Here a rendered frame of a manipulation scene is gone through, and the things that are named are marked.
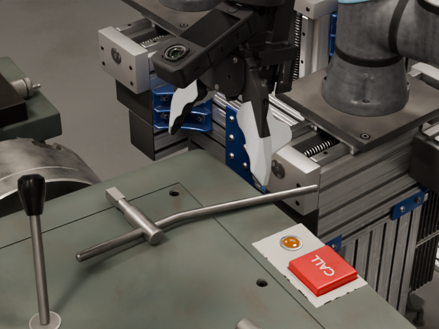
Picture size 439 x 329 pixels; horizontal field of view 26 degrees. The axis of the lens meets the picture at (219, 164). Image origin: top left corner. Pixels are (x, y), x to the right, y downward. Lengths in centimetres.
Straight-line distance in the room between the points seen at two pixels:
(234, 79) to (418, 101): 72
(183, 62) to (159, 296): 31
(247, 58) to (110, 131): 271
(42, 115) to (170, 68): 115
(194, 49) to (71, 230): 37
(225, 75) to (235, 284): 27
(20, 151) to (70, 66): 272
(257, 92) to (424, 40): 57
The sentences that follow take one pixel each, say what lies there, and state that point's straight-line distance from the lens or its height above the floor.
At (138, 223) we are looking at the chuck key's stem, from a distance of 119.
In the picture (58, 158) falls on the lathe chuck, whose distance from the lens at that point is 142.
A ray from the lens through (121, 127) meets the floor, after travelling 370.
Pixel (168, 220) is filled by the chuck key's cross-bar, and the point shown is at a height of 127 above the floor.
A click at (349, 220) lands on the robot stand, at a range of 172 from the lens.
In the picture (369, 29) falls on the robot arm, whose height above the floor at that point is 132.
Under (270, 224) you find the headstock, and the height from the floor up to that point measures 125.
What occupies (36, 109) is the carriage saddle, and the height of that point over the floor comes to 92.
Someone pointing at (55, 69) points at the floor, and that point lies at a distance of 412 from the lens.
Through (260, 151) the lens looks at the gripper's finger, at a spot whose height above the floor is 146.
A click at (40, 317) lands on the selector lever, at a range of 110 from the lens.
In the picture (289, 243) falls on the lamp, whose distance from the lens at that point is 119.
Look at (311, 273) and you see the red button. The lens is 113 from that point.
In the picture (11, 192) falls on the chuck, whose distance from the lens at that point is 133.
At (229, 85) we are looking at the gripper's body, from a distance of 100.
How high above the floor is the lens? 203
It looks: 36 degrees down
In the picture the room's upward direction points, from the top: straight up
